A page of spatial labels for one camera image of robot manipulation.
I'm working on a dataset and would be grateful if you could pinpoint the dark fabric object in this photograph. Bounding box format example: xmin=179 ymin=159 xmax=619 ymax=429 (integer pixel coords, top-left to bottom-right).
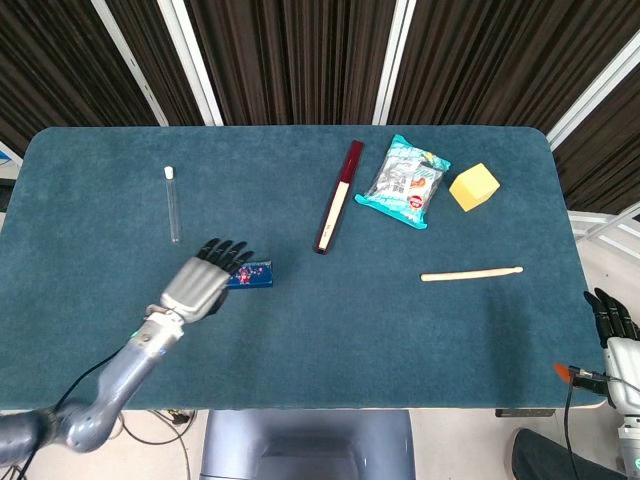
xmin=512 ymin=428 xmax=626 ymax=480

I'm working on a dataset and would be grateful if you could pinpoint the glass test tube white cap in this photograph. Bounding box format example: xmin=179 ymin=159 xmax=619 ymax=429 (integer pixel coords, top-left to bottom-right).
xmin=163 ymin=166 xmax=182 ymax=245

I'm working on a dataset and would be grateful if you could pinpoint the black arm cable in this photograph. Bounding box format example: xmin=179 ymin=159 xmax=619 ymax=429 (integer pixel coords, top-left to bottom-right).
xmin=0 ymin=347 xmax=124 ymax=480

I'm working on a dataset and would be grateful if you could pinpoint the thin black hanging cable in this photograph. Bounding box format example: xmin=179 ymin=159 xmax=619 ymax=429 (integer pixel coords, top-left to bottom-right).
xmin=562 ymin=384 xmax=584 ymax=480

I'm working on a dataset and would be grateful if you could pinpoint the white partition post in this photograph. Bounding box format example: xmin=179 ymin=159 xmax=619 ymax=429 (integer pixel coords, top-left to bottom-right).
xmin=157 ymin=0 xmax=224 ymax=126
xmin=544 ymin=38 xmax=640 ymax=151
xmin=91 ymin=0 xmax=169 ymax=126
xmin=372 ymin=0 xmax=417 ymax=126

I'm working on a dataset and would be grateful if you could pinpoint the grey floor cable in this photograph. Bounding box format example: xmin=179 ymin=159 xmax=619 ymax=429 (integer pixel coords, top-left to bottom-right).
xmin=99 ymin=409 xmax=194 ymax=480

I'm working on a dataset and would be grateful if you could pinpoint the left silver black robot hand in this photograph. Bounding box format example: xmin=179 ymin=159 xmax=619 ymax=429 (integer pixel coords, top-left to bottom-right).
xmin=158 ymin=237 xmax=255 ymax=322

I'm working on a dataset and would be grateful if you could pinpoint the teal table cloth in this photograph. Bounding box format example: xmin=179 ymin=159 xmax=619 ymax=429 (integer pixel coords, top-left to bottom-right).
xmin=0 ymin=124 xmax=609 ymax=412

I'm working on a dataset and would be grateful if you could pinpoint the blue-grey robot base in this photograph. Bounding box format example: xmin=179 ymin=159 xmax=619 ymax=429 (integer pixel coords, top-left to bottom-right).
xmin=199 ymin=409 xmax=417 ymax=480

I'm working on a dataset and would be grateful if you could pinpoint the teal snack packet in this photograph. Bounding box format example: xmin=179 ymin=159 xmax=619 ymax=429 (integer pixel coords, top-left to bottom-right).
xmin=354 ymin=134 xmax=452 ymax=231

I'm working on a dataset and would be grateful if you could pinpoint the light wooden stick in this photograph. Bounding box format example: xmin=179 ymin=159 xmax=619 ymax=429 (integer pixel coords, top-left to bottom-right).
xmin=420 ymin=266 xmax=525 ymax=283

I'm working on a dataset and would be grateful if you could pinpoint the white aluminium frame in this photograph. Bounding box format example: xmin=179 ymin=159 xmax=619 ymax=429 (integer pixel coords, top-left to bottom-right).
xmin=567 ymin=207 xmax=640 ymax=251

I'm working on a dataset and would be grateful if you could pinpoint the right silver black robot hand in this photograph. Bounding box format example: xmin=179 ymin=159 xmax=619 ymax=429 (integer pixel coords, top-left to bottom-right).
xmin=583 ymin=287 xmax=640 ymax=410

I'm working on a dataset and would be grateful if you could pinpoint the yellow foam cube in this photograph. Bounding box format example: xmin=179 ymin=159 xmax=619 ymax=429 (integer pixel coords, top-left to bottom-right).
xmin=448 ymin=162 xmax=502 ymax=213

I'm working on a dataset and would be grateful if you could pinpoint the blue printed glasses case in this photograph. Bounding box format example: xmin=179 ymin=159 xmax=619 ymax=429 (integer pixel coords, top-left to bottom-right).
xmin=225 ymin=258 xmax=275 ymax=290

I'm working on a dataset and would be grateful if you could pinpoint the dark red long narrow case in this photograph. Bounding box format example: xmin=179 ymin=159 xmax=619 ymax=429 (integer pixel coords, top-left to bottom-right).
xmin=313 ymin=140 xmax=366 ymax=256

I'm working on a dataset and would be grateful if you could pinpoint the white blue panel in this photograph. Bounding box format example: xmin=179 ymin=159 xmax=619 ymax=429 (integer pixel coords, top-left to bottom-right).
xmin=0 ymin=141 xmax=25 ymax=174

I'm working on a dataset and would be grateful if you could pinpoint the dark brown curtain panel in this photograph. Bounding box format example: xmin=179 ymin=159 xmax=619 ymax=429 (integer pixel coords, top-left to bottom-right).
xmin=182 ymin=0 xmax=399 ymax=126
xmin=104 ymin=0 xmax=206 ymax=126
xmin=0 ymin=0 xmax=169 ymax=156
xmin=387 ymin=0 xmax=640 ymax=134
xmin=552 ymin=64 xmax=640 ymax=216

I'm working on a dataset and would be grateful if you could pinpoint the black table control panel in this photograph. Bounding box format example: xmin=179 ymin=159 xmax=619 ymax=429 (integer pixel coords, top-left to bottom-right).
xmin=494 ymin=408 xmax=557 ymax=418

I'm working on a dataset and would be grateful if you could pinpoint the orange tipped black connector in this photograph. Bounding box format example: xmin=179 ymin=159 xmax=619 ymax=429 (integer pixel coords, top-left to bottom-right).
xmin=553 ymin=363 xmax=611 ymax=394

